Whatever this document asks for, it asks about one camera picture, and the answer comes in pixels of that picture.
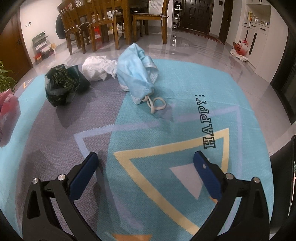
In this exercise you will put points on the dark entrance door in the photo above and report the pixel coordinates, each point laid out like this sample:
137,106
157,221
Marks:
197,15

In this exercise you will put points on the white plastic bag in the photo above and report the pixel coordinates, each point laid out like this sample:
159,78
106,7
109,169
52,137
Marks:
98,68

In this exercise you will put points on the wooden dining chair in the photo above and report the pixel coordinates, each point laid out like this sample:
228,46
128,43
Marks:
97,16
73,25
162,17

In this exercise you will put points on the red white gift bag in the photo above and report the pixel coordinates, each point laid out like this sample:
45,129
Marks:
240,50

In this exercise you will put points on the small shelf with boxes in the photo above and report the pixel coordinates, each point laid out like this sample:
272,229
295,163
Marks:
42,47

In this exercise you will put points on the pink plastic wrapper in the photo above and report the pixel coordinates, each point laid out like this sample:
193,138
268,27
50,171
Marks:
10,113

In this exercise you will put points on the metal shoe rack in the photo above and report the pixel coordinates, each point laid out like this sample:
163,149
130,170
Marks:
176,21

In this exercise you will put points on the blue patterned rug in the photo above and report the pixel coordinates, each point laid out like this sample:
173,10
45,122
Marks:
146,186

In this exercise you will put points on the black round trash bin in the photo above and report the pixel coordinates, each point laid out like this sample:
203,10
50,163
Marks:
282,223

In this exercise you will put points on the dark green snack wrapper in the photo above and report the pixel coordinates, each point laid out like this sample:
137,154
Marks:
63,82

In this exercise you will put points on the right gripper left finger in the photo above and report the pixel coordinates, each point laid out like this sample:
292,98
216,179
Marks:
39,219

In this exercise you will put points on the white shoe cabinet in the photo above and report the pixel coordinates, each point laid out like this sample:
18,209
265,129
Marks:
259,23

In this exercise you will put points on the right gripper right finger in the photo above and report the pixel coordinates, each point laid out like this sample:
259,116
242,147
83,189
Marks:
251,221

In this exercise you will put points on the light blue face mask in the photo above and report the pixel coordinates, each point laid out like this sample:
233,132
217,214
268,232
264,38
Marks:
137,73

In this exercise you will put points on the green potted plant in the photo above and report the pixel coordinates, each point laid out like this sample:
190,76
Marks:
6,81

